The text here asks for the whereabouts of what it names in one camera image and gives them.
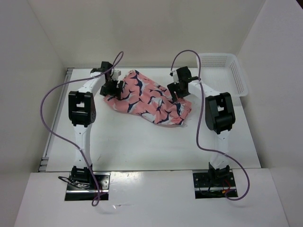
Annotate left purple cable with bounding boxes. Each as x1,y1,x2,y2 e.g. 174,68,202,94
40,51,125,207

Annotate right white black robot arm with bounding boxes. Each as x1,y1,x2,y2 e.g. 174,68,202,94
168,66,236,186

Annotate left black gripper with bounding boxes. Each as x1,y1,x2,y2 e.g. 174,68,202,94
99,79,122,100

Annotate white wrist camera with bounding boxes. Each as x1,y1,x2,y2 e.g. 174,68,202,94
170,70,179,84
111,70,121,81

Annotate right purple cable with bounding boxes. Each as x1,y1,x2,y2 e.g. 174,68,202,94
170,49,251,201

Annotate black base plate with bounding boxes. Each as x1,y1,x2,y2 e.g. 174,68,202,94
192,170,238,199
63,172,111,201

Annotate pink shark print shorts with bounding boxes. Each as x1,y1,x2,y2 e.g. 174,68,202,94
104,70,192,125

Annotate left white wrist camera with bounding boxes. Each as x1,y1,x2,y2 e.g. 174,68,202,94
111,70,121,81

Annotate purple cable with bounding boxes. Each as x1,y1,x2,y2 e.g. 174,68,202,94
170,49,251,201
40,51,125,207

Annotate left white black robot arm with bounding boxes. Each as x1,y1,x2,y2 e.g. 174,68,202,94
68,61,123,189

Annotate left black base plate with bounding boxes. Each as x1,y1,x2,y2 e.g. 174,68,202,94
63,172,111,201

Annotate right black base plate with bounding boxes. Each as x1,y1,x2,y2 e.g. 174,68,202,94
192,170,238,199

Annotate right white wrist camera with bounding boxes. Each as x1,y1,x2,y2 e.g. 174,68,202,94
170,70,179,84

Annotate white plastic mesh basket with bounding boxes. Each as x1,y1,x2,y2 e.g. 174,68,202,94
196,53,248,97

